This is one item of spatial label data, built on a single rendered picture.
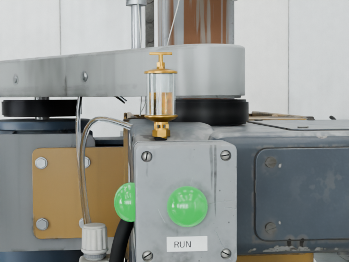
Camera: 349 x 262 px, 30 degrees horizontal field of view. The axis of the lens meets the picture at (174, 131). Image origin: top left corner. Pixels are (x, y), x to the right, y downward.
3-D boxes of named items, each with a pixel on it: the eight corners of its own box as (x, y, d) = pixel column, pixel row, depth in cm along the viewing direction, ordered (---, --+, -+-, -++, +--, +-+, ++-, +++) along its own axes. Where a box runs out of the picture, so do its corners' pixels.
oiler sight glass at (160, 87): (147, 115, 54) (146, 73, 54) (145, 114, 57) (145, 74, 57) (176, 115, 54) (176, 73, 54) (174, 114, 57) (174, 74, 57)
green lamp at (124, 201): (113, 225, 48) (113, 185, 48) (113, 218, 51) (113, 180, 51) (148, 225, 48) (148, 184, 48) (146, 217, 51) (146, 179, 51)
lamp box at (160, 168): (136, 267, 48) (134, 145, 47) (134, 253, 52) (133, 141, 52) (237, 264, 48) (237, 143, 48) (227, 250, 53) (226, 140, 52)
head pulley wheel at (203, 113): (165, 125, 63) (165, 100, 63) (159, 122, 72) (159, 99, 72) (256, 125, 64) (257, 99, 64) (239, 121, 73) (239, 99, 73)
